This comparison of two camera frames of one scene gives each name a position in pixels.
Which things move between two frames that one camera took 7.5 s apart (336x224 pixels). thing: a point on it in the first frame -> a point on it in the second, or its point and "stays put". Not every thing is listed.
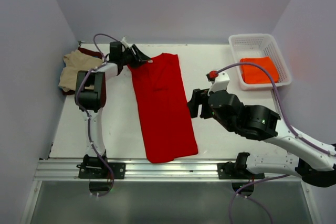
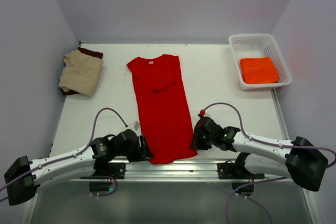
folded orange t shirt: (252, 75) stays put
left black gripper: (136, 62) -> (142, 152)
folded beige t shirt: (75, 62) stays put
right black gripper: (198, 96) -> (196, 143)
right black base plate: (230, 170) stays put
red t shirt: (165, 111) stays put
